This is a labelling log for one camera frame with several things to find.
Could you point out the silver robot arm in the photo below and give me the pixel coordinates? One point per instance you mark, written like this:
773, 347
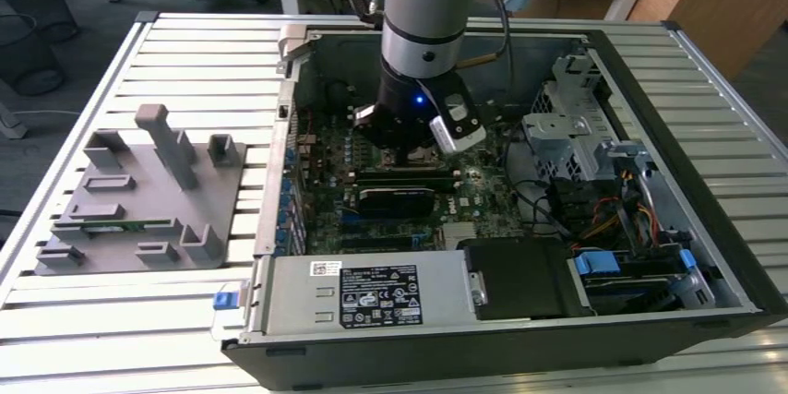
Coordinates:
424, 20

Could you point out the CPU socket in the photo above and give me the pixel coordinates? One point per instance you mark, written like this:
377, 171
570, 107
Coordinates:
386, 161

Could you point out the black RAM slot bank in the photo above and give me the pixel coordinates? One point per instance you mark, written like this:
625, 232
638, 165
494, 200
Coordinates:
406, 179

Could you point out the black graphics card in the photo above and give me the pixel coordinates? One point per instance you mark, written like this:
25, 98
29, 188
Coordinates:
393, 202

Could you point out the green motherboard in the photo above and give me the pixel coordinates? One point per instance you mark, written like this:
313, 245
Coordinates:
480, 191

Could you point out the silver chipset heatsink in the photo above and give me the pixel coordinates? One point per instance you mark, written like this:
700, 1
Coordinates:
458, 232

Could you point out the black expansion slot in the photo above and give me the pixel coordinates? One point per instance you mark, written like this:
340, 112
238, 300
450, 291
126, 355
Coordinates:
374, 242

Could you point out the silver disk bay cage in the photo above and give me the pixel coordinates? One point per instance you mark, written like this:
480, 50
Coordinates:
553, 154

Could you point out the grey parts rack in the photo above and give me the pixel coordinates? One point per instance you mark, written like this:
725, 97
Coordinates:
184, 209

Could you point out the black plastic shroud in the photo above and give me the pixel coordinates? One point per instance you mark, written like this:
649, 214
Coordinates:
522, 278

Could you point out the silver power supply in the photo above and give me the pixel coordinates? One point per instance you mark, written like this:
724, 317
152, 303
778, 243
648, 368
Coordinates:
289, 292

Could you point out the blue disk carrier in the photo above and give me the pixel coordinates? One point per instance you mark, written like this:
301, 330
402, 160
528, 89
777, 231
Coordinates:
597, 267

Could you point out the blue plastic latch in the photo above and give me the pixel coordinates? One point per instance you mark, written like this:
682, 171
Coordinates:
224, 301

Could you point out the black PC case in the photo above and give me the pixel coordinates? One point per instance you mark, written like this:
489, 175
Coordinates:
430, 357

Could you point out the green RAM stick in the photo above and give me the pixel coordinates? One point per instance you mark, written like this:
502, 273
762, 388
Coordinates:
113, 227

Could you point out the black disk drive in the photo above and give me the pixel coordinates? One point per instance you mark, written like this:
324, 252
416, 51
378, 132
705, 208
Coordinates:
628, 297

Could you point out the blue plastic clip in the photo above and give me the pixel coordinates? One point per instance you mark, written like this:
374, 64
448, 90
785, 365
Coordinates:
686, 260

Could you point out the wooden cabinet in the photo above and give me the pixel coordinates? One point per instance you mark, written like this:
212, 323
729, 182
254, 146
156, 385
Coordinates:
726, 6

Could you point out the black mesh bin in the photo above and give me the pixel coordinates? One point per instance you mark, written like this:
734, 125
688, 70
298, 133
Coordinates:
30, 34

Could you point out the white furniture foot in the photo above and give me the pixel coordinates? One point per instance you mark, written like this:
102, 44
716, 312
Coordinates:
9, 122

